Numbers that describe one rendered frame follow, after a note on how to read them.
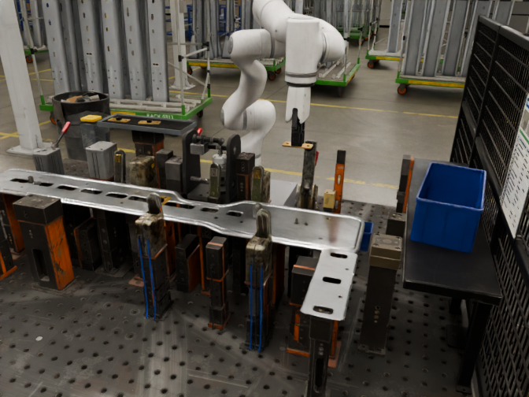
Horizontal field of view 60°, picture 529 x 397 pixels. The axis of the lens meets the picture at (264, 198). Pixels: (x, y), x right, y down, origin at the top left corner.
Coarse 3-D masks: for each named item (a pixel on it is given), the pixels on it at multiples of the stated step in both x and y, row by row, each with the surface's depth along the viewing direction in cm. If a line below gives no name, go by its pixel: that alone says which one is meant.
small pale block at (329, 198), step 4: (324, 192) 146; (328, 192) 146; (332, 192) 146; (324, 196) 147; (328, 196) 146; (332, 196) 146; (324, 200) 147; (328, 200) 147; (332, 200) 146; (324, 204) 148; (328, 204) 147; (332, 204) 147; (324, 208) 148; (328, 208) 148; (332, 208) 147; (332, 212) 150; (320, 252) 156
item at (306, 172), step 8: (304, 152) 147; (312, 152) 147; (304, 160) 147; (312, 160) 147; (304, 168) 148; (312, 168) 147; (304, 176) 149; (312, 176) 148; (304, 184) 151; (312, 184) 149
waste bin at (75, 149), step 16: (64, 96) 423; (80, 96) 411; (96, 96) 418; (64, 112) 395; (80, 112) 395; (96, 112) 402; (80, 128) 403; (112, 128) 431; (80, 144) 410; (80, 160) 417
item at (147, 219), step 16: (144, 224) 131; (160, 224) 136; (144, 240) 133; (160, 240) 138; (144, 256) 136; (160, 256) 140; (144, 272) 140; (160, 272) 141; (144, 288) 142; (160, 288) 142; (160, 304) 144; (160, 320) 144
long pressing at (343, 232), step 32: (0, 192) 160; (32, 192) 159; (64, 192) 159; (128, 192) 160; (160, 192) 160; (192, 224) 141; (224, 224) 139; (256, 224) 140; (288, 224) 140; (320, 224) 140; (352, 224) 140
